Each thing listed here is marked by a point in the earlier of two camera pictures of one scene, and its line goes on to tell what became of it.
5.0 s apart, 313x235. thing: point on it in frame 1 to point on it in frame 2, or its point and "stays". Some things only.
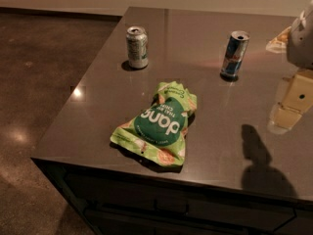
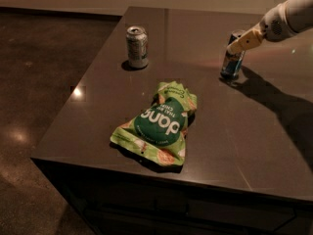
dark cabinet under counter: x=119 y=202 stays
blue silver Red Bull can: x=234 y=52 stays
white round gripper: x=301 y=48 to x=273 y=24
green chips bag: x=158 y=129 stays
